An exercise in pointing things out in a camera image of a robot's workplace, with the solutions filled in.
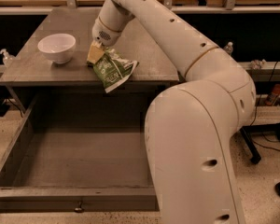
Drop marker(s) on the black stand leg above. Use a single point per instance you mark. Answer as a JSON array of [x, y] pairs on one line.
[[246, 132]]

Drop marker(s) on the green jalapeno chip bag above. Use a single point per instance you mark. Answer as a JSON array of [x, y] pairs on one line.
[[113, 70]]

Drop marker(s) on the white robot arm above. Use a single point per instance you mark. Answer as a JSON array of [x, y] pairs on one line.
[[189, 126]]

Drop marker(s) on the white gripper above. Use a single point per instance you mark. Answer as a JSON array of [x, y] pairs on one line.
[[103, 34]]

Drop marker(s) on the clear plastic water bottle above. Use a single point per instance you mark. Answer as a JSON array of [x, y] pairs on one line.
[[229, 48]]

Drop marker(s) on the grey cabinet with top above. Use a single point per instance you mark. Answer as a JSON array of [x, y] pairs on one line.
[[57, 90]]

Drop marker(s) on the crumpled clear wrapper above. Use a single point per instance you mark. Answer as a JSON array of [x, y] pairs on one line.
[[257, 64]]

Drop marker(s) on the open grey top drawer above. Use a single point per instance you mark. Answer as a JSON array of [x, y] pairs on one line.
[[76, 152]]

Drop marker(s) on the clear pump sanitizer bottle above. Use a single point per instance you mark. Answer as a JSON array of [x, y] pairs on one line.
[[7, 58]]

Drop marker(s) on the white ceramic bowl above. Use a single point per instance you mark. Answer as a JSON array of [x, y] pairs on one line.
[[58, 48]]

